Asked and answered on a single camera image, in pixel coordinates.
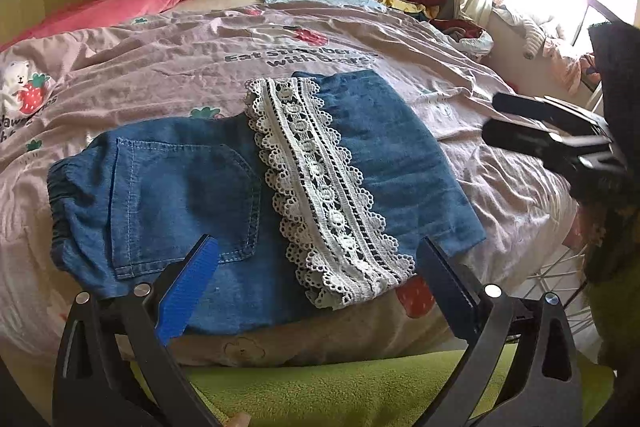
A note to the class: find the clothes on windowsill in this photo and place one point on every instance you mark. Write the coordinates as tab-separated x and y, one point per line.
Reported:
535	27

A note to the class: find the blue denim pants lace trim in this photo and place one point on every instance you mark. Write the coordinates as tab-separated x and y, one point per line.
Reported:
175	187

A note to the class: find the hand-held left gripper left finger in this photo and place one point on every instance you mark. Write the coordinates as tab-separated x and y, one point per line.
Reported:
187	292

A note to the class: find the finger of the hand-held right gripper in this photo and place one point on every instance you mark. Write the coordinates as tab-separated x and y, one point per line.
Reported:
530	107
525	139

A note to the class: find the white plastic bag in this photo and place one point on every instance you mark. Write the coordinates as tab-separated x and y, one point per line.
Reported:
477	44

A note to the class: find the green fleece blanket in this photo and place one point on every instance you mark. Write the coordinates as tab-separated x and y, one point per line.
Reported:
325	392

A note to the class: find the person's left hand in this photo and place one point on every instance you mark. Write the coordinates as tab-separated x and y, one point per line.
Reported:
240	421

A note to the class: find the pink strawberry print duvet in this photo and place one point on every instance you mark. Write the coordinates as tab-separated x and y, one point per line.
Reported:
150	62

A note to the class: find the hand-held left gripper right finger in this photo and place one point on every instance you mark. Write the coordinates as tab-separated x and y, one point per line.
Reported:
450	292

